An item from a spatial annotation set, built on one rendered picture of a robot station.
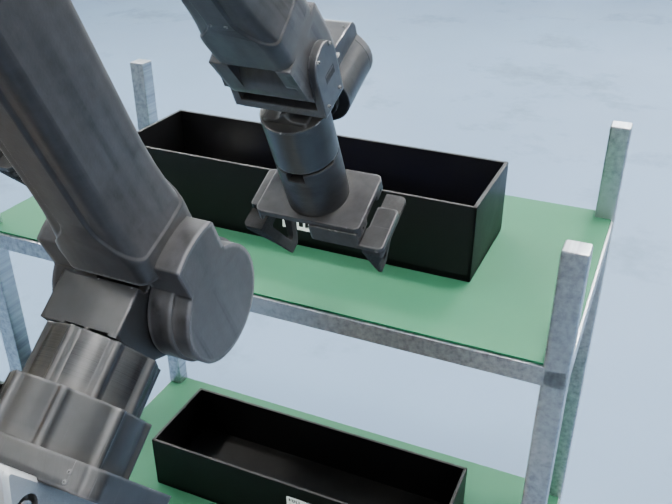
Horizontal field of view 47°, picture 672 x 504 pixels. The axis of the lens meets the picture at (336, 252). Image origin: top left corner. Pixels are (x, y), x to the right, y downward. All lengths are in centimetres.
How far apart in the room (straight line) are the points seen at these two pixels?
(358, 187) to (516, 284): 42
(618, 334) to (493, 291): 174
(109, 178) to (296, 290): 65
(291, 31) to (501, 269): 64
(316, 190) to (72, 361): 29
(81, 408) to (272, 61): 26
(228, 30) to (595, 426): 199
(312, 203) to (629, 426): 183
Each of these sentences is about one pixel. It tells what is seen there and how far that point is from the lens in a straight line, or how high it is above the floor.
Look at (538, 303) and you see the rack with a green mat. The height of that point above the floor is 95.
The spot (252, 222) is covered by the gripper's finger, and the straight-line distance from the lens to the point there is 74.
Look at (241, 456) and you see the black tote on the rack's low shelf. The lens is 166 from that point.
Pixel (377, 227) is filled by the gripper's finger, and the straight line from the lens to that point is 70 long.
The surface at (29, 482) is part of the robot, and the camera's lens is 42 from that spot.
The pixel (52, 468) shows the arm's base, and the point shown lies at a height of 121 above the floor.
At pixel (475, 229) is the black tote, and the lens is 103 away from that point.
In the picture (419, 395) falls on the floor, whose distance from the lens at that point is 238.
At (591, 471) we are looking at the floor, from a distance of 224.
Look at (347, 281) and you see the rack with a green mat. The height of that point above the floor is 95.
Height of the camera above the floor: 149
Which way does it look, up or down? 29 degrees down
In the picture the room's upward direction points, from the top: straight up
